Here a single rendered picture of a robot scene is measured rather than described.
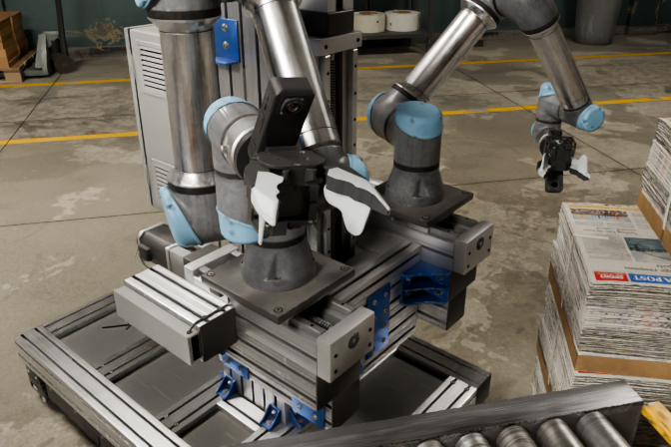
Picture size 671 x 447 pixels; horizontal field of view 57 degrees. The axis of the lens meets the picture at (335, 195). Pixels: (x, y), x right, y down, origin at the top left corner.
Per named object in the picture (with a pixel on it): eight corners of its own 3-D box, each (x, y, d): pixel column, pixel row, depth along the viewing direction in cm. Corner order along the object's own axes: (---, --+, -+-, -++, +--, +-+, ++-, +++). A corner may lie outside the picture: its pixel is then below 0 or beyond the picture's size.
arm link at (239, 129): (282, 115, 77) (218, 116, 74) (296, 126, 74) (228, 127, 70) (278, 171, 80) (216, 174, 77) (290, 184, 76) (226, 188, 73)
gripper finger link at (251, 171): (285, 207, 58) (294, 175, 66) (286, 190, 58) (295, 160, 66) (235, 201, 58) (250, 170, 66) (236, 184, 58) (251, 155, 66)
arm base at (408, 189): (373, 196, 159) (374, 160, 155) (406, 178, 169) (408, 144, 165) (422, 213, 150) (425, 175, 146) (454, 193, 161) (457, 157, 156)
